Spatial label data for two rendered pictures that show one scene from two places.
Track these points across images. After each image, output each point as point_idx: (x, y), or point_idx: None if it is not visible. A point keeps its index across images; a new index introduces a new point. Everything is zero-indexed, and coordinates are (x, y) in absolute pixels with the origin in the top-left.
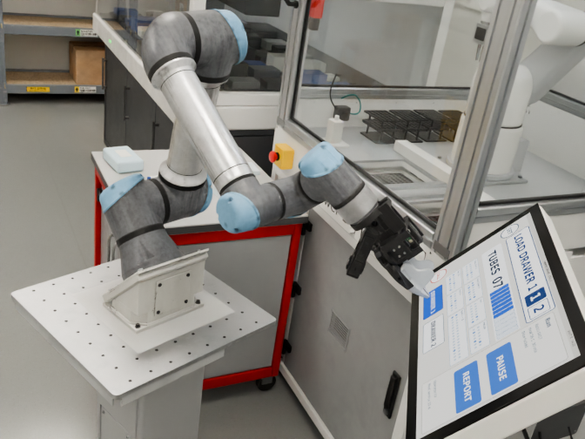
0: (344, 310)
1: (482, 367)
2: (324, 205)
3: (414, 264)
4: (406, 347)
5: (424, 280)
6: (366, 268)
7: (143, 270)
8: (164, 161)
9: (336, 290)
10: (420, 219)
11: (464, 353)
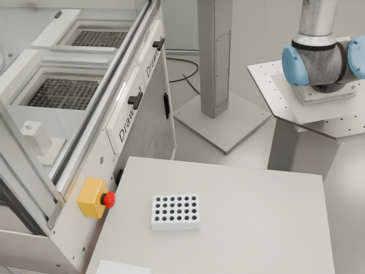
0: (148, 141)
1: None
2: (131, 121)
3: None
4: (162, 78)
5: None
6: (145, 94)
7: (346, 36)
8: (332, 39)
9: (143, 147)
10: (146, 11)
11: None
